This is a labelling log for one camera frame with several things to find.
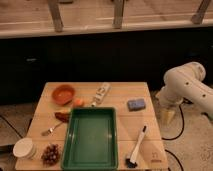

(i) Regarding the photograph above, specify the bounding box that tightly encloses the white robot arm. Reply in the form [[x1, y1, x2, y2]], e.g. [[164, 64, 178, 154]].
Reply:
[[156, 62, 213, 124]]

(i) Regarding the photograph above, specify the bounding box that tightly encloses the black cable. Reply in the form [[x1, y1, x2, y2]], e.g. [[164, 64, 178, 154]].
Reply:
[[161, 103, 186, 171]]

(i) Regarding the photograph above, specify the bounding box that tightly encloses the red sausage toy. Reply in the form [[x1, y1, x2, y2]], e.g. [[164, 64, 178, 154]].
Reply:
[[55, 112, 69, 123]]

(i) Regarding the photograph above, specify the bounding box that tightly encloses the green plastic tray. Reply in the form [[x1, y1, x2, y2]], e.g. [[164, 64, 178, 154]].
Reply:
[[61, 107, 118, 171]]

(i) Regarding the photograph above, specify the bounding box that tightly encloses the metal fork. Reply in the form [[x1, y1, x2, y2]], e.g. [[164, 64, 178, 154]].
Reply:
[[41, 122, 63, 136]]

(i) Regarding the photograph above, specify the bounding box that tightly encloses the orange fruit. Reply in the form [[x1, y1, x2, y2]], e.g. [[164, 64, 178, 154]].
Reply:
[[73, 98, 84, 107]]

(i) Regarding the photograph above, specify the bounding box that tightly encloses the orange bowl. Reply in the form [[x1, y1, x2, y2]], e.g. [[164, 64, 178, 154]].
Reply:
[[51, 84, 75, 105]]

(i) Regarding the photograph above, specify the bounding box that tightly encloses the white tube bottle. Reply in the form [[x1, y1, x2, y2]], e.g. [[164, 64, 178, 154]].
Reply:
[[91, 82, 110, 107]]

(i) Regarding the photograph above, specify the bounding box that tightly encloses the bunch of grapes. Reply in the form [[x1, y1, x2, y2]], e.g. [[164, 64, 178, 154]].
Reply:
[[41, 144, 60, 166]]

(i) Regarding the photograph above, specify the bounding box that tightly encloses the wooden table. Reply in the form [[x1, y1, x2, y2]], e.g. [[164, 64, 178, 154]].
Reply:
[[15, 82, 168, 171]]

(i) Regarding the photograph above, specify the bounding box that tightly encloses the blue sponge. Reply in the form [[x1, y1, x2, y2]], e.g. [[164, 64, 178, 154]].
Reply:
[[127, 99, 146, 111]]

